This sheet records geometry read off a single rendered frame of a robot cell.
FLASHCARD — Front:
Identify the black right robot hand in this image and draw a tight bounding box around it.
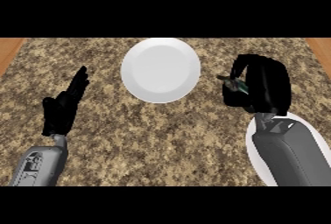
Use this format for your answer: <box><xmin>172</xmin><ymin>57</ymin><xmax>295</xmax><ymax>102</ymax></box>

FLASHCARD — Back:
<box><xmin>221</xmin><ymin>53</ymin><xmax>292</xmax><ymax>116</ymax></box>

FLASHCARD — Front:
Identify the dark purple eggplant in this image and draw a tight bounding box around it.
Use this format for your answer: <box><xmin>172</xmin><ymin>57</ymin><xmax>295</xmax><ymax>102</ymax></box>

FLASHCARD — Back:
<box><xmin>215</xmin><ymin>74</ymin><xmax>251</xmax><ymax>95</ymax></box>

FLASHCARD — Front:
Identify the white round plate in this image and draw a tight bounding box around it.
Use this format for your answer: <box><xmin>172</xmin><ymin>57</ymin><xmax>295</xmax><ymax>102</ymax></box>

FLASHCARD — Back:
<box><xmin>119</xmin><ymin>38</ymin><xmax>202</xmax><ymax>104</ymax></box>
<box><xmin>243</xmin><ymin>112</ymin><xmax>331</xmax><ymax>187</ymax></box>

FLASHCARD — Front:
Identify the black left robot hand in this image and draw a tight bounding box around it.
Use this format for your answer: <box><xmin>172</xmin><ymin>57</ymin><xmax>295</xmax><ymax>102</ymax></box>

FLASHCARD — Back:
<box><xmin>39</xmin><ymin>66</ymin><xmax>91</xmax><ymax>137</ymax></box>

